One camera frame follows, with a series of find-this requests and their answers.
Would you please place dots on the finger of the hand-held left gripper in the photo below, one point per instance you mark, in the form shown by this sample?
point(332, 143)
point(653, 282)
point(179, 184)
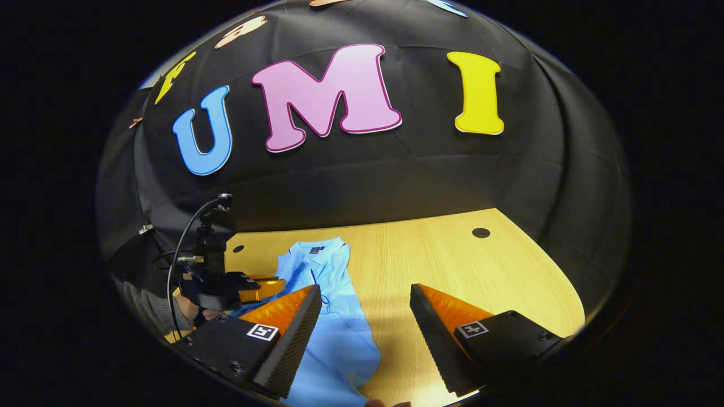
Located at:
point(263, 289)

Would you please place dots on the copper clip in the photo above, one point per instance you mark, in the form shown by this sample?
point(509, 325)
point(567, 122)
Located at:
point(136, 122)

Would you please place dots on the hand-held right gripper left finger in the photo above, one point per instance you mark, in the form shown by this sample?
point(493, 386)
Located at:
point(294, 339)

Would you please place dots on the black backdrop cloth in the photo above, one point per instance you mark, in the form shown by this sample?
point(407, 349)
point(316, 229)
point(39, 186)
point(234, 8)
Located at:
point(424, 175)

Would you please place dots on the silver clip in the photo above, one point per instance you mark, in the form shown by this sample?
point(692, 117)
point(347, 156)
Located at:
point(146, 229)

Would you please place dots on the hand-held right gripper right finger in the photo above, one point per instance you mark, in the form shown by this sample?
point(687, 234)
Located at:
point(435, 345)

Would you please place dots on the light blue T-shirt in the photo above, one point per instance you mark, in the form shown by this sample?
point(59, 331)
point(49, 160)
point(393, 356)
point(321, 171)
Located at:
point(339, 339)

